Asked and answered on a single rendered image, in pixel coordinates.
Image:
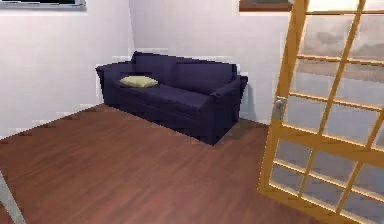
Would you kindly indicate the brown framed wall picture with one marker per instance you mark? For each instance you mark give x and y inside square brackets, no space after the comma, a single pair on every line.
[265,6]

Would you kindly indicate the dark purple sofa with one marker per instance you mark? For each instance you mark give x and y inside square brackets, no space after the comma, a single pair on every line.
[186,96]

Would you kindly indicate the orange glazed room door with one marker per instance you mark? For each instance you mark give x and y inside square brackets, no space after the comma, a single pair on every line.
[286,133]

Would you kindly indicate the grey slanted post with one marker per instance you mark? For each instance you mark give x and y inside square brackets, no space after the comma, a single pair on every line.
[9,204]

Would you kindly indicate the pale yellow cushion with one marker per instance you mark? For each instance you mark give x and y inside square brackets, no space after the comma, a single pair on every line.
[138,81]

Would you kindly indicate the grey framed wall picture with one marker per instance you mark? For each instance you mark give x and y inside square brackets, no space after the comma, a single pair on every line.
[42,3]

